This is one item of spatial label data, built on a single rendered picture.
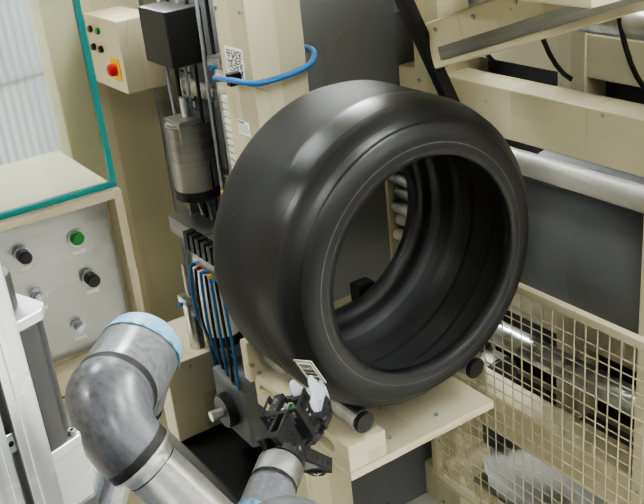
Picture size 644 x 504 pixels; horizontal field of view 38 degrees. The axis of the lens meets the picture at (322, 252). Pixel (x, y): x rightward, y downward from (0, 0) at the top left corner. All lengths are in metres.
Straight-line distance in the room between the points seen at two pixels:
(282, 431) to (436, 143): 0.55
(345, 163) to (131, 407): 0.57
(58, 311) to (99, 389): 0.93
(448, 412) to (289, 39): 0.82
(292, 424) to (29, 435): 0.71
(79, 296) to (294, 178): 0.75
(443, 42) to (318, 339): 0.72
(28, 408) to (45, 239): 1.23
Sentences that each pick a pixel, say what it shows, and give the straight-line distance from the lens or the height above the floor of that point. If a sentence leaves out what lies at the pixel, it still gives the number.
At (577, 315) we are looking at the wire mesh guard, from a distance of 1.95.
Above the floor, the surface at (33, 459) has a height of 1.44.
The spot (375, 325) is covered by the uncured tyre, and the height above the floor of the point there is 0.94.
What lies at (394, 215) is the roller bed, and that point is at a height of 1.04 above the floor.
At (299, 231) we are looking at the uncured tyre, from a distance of 1.54.
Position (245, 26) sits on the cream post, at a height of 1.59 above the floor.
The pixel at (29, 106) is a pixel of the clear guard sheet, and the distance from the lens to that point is 1.98.
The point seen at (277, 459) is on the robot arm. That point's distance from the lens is 1.46.
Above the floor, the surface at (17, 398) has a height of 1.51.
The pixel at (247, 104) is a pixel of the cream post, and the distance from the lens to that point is 1.92.
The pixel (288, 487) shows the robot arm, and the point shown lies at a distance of 1.44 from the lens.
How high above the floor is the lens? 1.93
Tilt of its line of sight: 24 degrees down
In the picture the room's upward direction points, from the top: 6 degrees counter-clockwise
